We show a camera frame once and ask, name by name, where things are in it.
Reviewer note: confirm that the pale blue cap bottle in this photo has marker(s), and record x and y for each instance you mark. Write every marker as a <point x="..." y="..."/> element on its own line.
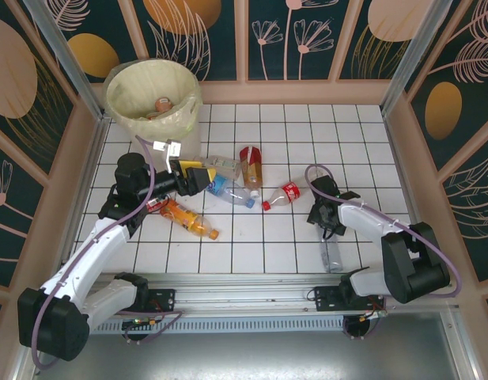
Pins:
<point x="331" y="257"/>

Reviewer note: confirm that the white label clear bottle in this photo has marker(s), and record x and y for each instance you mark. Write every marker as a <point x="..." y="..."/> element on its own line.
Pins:
<point x="224" y="163"/>

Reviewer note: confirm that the blue cap water bottle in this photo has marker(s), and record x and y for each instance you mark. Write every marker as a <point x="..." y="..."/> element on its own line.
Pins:
<point x="228" y="192"/>

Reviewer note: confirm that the large orange juice bottle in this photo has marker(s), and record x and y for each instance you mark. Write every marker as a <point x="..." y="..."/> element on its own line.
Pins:
<point x="186" y="217"/>

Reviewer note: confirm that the red label cola bottle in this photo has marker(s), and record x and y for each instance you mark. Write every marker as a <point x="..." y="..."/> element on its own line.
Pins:
<point x="292" y="192"/>

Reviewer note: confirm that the small red green bottle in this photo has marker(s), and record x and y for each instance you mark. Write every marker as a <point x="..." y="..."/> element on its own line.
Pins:
<point x="156" y="204"/>

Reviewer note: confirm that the red label tea bottle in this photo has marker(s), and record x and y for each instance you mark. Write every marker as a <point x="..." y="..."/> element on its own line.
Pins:
<point x="251" y="170"/>

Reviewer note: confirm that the small orange label bottle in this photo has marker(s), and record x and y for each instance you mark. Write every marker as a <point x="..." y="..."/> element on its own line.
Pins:
<point x="163" y="104"/>

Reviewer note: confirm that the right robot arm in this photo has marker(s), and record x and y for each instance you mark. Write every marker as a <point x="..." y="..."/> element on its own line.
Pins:
<point x="413" y="269"/>

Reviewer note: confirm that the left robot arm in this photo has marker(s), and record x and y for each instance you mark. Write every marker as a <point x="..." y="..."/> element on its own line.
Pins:
<point x="54" y="328"/>

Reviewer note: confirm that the white waste bin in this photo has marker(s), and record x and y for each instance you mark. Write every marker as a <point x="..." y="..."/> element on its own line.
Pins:
<point x="192" y="134"/>

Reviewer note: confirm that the pale yellow bin liner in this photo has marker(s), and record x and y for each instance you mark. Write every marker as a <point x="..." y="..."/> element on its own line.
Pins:
<point x="133" y="91"/>

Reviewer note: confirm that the grey metal sheet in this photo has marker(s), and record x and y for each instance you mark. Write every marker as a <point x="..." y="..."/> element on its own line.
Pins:
<point x="243" y="356"/>

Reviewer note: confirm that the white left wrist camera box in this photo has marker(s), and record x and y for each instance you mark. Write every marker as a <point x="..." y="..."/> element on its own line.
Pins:
<point x="173" y="149"/>

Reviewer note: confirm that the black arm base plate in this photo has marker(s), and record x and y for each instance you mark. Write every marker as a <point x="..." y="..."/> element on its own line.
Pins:
<point x="164" y="297"/>
<point x="326" y="297"/>

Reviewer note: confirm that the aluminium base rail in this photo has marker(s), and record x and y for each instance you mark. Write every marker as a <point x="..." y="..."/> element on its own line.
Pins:
<point x="243" y="293"/>

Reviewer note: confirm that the aluminium frame post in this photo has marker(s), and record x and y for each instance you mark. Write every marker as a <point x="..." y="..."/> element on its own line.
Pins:
<point x="61" y="55"/>
<point x="417" y="55"/>

